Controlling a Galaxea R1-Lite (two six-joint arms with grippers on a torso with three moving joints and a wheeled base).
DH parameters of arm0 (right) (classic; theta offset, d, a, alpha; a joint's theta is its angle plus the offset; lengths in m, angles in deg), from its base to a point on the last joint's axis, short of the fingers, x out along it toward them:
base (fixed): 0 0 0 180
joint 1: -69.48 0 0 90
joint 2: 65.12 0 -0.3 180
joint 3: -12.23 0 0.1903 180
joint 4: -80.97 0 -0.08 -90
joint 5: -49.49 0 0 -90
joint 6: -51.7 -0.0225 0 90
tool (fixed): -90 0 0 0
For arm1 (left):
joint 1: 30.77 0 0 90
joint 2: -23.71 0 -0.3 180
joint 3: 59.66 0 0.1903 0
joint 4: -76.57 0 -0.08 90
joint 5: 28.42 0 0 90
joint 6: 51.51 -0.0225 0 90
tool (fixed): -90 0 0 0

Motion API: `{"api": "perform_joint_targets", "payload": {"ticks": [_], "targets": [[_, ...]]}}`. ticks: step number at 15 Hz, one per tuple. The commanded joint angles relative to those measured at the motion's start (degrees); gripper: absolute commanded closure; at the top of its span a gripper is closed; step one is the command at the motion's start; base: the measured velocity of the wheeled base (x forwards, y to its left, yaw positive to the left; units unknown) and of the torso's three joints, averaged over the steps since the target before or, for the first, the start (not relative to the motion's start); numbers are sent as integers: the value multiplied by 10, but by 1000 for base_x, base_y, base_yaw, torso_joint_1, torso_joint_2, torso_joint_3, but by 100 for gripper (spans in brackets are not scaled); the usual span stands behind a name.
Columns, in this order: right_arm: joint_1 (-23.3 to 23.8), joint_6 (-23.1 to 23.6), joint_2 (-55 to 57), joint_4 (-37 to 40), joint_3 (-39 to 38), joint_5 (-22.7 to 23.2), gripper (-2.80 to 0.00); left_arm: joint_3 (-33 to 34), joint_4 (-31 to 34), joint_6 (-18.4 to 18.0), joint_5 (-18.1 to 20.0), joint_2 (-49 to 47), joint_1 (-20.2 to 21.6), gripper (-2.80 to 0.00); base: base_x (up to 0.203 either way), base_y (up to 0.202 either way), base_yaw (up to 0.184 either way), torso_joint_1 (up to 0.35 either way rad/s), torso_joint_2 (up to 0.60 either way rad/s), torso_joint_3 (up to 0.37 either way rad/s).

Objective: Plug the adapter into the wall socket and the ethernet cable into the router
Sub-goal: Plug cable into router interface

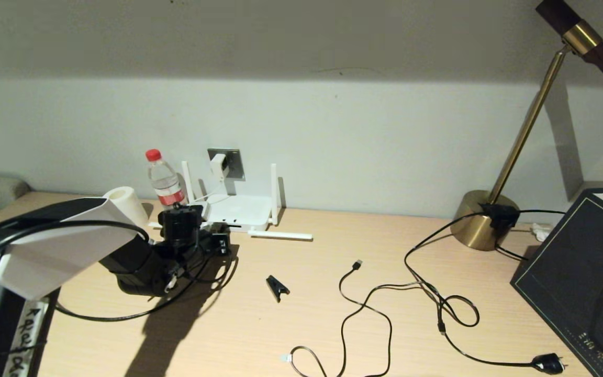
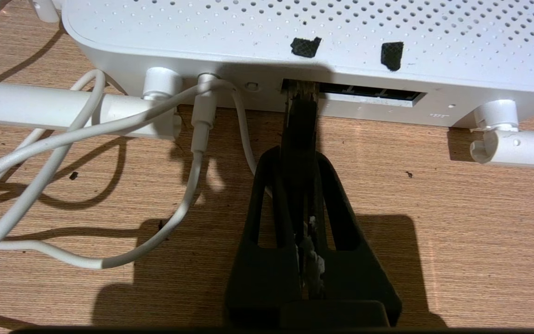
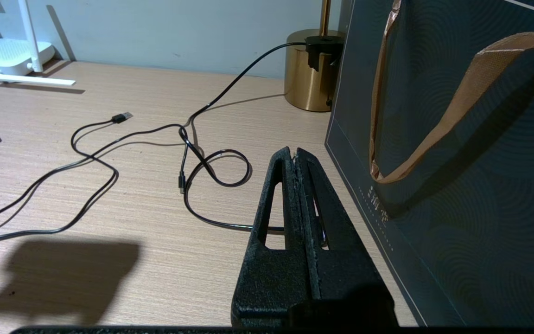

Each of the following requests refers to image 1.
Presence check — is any white adapter cord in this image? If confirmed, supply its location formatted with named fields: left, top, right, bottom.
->
left=196, top=181, right=225, bottom=228

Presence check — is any white power adapter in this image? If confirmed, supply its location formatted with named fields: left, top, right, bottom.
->
left=210, top=153, right=229, bottom=181

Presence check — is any black ethernet cable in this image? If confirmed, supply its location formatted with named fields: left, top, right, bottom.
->
left=53, top=236, right=239, bottom=321

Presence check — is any white router with antennas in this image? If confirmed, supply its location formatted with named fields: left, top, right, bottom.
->
left=180, top=162, right=314, bottom=241

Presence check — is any black plastic clip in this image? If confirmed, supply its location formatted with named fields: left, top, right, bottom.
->
left=266, top=275, right=291, bottom=303

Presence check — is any clear water bottle red cap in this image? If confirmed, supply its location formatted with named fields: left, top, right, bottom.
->
left=145, top=149, right=187, bottom=209

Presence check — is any white paper roll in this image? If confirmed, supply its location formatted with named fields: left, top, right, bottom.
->
left=103, top=186, right=149, bottom=228

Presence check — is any brass desk lamp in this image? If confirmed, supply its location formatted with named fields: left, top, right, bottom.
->
left=451, top=0, right=603, bottom=251

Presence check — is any black box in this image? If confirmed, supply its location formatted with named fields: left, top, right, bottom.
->
left=510, top=181, right=603, bottom=377

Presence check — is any grey wall socket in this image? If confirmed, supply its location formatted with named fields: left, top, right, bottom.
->
left=207, top=149, right=244, bottom=180

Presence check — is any black USB cable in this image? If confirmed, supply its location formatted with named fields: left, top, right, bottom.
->
left=281, top=259, right=423, bottom=377

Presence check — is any black lamp power cord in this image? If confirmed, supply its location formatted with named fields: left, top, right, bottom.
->
left=405, top=209, right=566, bottom=375

